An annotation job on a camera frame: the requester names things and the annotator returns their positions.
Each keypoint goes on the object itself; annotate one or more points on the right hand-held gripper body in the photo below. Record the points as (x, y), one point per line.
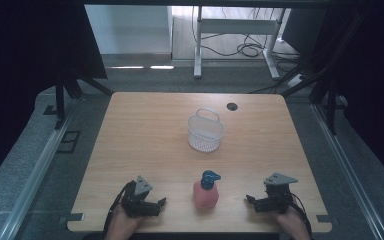
(278, 196)

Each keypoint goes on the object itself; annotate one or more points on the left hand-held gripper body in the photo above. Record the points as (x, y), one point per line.
(136, 203)

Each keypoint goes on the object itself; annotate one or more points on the person's left hand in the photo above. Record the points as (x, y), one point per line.
(120, 225)

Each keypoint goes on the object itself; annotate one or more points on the person's right hand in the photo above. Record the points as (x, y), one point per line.
(295, 223)

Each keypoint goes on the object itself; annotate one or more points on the pink bottle with blue pump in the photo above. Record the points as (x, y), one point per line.
(206, 196)

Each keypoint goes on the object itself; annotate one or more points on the white plastic basket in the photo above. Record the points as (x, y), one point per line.
(205, 135)

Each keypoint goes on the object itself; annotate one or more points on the black metal stand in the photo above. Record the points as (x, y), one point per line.
(330, 100)
(60, 96)

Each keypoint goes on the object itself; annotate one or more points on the white power strip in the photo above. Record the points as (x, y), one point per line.
(295, 80)

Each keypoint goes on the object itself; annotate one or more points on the black curtain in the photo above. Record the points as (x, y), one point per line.
(373, 73)
(23, 66)

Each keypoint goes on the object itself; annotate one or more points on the aluminium rail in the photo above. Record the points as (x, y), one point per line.
(33, 176)
(346, 173)

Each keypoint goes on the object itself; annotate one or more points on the white metal desk frame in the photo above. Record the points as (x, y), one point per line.
(236, 26)

